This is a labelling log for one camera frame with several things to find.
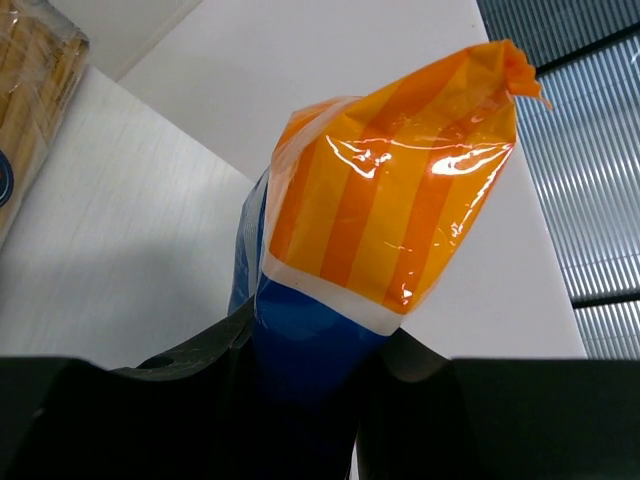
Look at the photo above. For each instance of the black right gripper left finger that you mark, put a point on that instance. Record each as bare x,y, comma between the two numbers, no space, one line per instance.
175,416

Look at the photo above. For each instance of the dark blue spaghetti pack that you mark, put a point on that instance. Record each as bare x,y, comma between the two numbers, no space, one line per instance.
43,58

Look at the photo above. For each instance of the blue orange pasta bag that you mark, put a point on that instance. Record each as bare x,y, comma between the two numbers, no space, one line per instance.
364,203

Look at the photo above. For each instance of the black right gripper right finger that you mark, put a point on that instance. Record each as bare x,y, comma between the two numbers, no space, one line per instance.
428,417

